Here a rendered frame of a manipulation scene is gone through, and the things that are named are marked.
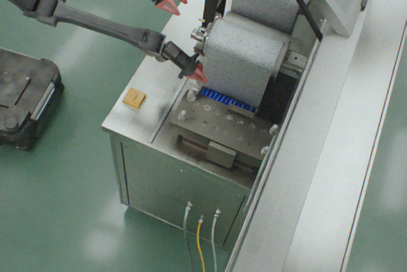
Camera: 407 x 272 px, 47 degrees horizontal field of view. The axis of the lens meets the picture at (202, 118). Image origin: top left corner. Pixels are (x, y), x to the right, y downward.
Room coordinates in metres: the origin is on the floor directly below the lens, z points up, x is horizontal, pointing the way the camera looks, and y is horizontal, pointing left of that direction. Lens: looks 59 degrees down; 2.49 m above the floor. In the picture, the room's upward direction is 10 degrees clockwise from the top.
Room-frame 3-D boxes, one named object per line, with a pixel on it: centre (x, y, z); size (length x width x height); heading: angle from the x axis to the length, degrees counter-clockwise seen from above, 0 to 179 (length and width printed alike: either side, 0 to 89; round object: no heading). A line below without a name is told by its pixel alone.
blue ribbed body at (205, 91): (0.98, -0.08, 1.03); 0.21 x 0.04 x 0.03; 75
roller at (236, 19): (1.18, -0.14, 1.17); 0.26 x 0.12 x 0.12; 75
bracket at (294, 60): (1.02, -0.27, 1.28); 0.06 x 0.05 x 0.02; 75
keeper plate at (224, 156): (0.78, -0.09, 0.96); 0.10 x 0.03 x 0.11; 75
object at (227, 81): (1.00, -0.08, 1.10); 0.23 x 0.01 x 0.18; 75
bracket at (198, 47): (1.14, 0.05, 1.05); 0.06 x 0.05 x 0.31; 75
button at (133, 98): (1.00, 0.28, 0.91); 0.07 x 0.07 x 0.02; 75
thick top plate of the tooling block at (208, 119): (0.88, -0.10, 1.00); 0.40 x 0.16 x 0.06; 75
